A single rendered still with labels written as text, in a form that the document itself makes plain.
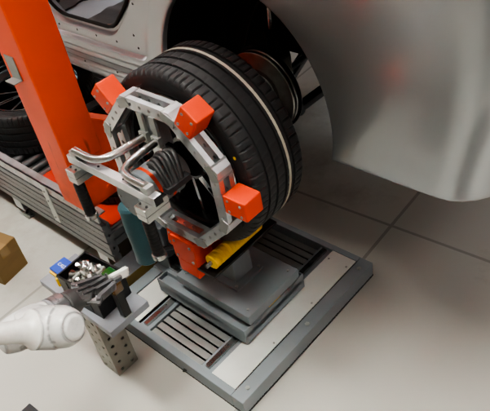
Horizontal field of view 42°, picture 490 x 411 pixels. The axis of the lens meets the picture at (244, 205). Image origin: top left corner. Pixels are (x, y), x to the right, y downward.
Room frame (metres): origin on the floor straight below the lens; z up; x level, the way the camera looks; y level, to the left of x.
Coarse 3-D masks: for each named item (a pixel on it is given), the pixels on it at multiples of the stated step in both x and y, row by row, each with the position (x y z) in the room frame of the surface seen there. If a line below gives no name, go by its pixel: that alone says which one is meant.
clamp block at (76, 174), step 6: (66, 168) 1.68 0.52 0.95; (72, 168) 1.68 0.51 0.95; (78, 168) 1.67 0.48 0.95; (72, 174) 1.65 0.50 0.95; (78, 174) 1.66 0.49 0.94; (84, 174) 1.67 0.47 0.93; (90, 174) 1.68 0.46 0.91; (72, 180) 1.67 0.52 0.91; (78, 180) 1.65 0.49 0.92; (84, 180) 1.66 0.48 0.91
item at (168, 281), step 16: (176, 272) 1.93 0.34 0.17; (176, 288) 1.87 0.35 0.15; (288, 288) 1.72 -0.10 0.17; (192, 304) 1.77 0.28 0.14; (208, 304) 1.74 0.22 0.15; (272, 304) 1.66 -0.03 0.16; (224, 320) 1.63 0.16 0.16; (240, 320) 1.63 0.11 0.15; (256, 320) 1.59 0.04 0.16; (240, 336) 1.57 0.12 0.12
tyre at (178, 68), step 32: (160, 64) 1.80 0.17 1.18; (192, 64) 1.76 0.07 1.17; (192, 96) 1.63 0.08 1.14; (224, 96) 1.63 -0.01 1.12; (128, 128) 1.93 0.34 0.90; (224, 128) 1.55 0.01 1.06; (256, 128) 1.59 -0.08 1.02; (288, 128) 1.64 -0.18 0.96; (256, 160) 1.52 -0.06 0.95; (256, 224) 1.52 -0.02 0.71
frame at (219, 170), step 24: (120, 96) 1.76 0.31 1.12; (144, 96) 1.74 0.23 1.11; (120, 120) 1.82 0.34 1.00; (168, 120) 1.59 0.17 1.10; (120, 144) 1.87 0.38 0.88; (192, 144) 1.54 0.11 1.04; (120, 168) 1.87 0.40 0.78; (216, 168) 1.49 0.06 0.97; (216, 192) 1.49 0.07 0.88; (168, 216) 1.76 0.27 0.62; (192, 240) 1.64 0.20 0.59; (216, 240) 1.54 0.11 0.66
